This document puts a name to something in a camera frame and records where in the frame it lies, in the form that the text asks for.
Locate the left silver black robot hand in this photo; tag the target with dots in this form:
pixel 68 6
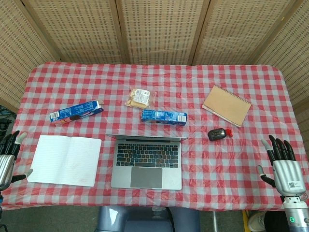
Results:
pixel 6 166

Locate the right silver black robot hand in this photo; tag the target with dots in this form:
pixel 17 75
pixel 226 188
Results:
pixel 287 174

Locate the silver laptop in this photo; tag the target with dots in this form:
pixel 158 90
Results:
pixel 146 169

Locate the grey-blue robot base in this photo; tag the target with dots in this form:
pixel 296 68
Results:
pixel 144 221

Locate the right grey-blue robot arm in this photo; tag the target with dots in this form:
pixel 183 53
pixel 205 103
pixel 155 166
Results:
pixel 295 217

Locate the blue cookie box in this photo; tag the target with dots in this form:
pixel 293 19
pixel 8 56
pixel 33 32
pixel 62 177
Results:
pixel 164 117
pixel 77 112

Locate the white shoe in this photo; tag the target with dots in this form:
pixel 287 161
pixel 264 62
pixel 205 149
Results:
pixel 256 221

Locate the open white lined notebook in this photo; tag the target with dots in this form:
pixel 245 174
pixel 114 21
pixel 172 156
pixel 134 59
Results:
pixel 65 159

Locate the red white checkered tablecloth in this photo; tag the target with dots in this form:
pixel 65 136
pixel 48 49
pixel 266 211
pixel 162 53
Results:
pixel 217 169

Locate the red charm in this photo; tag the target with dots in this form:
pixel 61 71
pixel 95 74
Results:
pixel 229 132

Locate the brown spiral notebook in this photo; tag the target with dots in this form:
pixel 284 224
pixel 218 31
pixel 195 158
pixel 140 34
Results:
pixel 228 106

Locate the clear bag of crackers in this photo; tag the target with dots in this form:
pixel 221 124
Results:
pixel 140 97

